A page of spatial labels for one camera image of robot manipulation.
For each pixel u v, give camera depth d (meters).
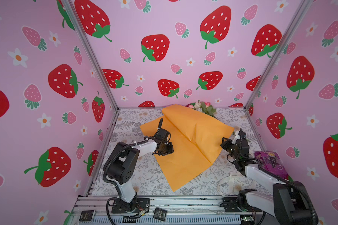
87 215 0.70
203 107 1.18
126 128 1.08
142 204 0.75
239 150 0.66
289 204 0.41
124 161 0.49
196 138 0.94
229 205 0.73
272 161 0.84
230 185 0.81
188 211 0.73
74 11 0.70
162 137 0.77
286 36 0.79
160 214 0.70
